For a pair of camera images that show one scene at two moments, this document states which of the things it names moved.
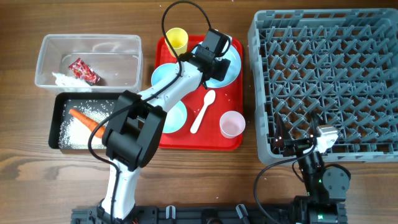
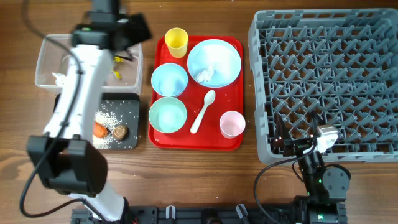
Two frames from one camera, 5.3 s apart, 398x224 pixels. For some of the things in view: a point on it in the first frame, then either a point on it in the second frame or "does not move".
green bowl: [175, 117] does not move
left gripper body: [222, 70] -> [138, 32]
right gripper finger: [315, 119] does not move
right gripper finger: [282, 137] does not move
